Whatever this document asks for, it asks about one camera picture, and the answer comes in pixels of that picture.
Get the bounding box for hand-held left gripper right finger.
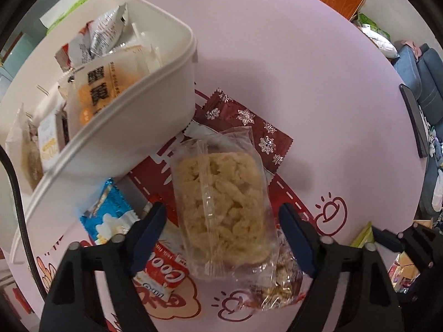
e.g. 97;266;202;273
279;203;405;332

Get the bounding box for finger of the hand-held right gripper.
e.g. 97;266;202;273
372;225;409;256

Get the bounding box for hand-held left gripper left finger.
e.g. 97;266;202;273
39;202;167;332

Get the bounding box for clear rice crisp packet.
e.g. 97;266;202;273
171;126;279;279

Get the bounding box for white plastic storage bin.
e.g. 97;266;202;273
0;0;198;264

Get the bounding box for beige soda cracker packet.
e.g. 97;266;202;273
37;111;61;173

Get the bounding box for small clear crisp packet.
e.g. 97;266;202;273
18;105;45;191

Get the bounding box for yellow egg yolk pastry packet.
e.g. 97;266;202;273
65;44;146;143

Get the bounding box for red and white cracker packet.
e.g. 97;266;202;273
55;21;95;68

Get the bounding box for silver white snack packet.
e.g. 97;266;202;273
91;3;129;56

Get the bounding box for red and white cookie packet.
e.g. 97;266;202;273
133;241;190;302

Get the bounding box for red clear candy packet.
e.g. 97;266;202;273
248;244;313;309

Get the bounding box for blue and white snack packet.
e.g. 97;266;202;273
79;178;140;247

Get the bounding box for black curved bar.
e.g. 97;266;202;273
399;83;430;159

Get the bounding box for dark red snowflake packet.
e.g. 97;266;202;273
192;89;294;178

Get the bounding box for pink printed tablecloth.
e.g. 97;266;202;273
0;0;428;332

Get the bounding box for white and green bags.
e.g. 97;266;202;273
352;13;399;59

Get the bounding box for green tissue pack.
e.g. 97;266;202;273
39;0;91;36

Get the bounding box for black cable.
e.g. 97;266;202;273
0;144;48;300

